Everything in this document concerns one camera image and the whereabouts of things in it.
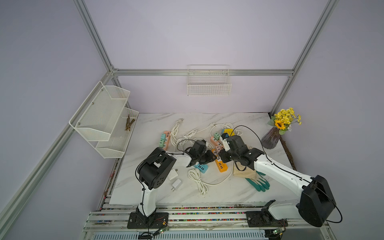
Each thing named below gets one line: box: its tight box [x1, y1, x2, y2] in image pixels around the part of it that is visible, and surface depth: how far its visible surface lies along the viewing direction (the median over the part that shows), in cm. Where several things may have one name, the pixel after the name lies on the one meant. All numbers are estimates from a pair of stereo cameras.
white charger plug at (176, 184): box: [171, 178, 182, 192], surface depth 84 cm
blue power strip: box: [194, 164, 208, 174], surface depth 91 cm
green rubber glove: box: [245, 170, 270, 192], surface depth 86 cm
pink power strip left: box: [163, 130, 171, 151], surface depth 104 cm
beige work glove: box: [233, 161, 264, 185], surface depth 88 cm
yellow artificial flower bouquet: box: [267, 107, 302, 135], surface depth 84 cm
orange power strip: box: [211, 148, 228, 173], surface depth 92 cm
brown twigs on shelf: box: [125, 114, 136, 132], surface depth 100 cm
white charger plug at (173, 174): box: [167, 168, 179, 181], surface depth 88 cm
